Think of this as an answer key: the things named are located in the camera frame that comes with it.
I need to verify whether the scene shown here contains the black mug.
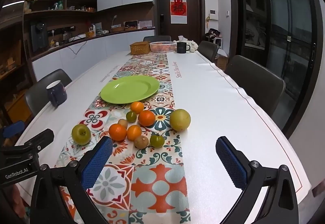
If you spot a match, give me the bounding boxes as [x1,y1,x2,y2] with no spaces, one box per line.
[176,42,191,54]

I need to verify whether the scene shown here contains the pink plastic basket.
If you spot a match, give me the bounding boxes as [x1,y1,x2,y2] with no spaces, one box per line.
[149,41,177,52]

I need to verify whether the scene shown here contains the grey chair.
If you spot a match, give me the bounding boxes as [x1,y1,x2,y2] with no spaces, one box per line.
[197,41,219,62]
[25,69,73,116]
[225,55,286,118]
[143,35,172,42]

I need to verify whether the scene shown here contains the patterned table runner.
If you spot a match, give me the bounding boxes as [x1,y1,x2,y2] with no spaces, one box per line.
[54,52,191,224]

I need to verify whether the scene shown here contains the black water dispenser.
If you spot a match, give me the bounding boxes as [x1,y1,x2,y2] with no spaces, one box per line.
[30,22,49,53]

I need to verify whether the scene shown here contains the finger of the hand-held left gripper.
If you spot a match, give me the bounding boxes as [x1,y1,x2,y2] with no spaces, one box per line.
[0,124,26,139]
[0,129,55,156]

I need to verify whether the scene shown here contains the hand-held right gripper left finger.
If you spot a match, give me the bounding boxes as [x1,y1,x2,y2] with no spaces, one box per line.
[30,136,114,224]

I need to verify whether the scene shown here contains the bags on stool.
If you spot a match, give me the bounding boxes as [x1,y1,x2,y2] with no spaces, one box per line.
[205,28,223,44]

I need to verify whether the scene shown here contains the green tangerine with stem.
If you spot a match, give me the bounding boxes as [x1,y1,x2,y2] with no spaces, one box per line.
[150,134,165,149]

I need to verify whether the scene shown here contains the yellow pear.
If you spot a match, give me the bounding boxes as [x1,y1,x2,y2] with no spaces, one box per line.
[169,109,191,132]

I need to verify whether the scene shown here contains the green plate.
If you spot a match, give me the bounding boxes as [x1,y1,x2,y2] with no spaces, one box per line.
[100,75,160,104]

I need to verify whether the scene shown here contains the dark blue mug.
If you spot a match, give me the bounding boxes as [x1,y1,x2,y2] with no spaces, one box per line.
[46,80,68,108]

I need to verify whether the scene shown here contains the green apple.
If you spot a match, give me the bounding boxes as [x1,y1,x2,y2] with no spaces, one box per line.
[71,124,92,145]

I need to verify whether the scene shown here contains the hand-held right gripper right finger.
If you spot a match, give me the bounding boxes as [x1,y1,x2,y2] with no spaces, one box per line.
[215,136,300,224]

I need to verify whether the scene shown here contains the orange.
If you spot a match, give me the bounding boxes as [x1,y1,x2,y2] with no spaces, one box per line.
[130,101,145,114]
[138,110,156,127]
[109,123,127,141]
[127,125,143,141]

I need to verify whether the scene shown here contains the wicker basket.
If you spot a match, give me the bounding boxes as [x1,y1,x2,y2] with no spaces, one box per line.
[130,41,151,55]

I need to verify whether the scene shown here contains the red and white door poster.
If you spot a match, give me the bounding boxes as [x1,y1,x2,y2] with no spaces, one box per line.
[170,0,187,24]

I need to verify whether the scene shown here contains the dark wooden door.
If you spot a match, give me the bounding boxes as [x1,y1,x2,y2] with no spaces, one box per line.
[154,0,205,42]

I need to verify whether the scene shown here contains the glass sliding door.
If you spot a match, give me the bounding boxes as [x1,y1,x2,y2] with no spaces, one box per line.
[229,0,322,138]

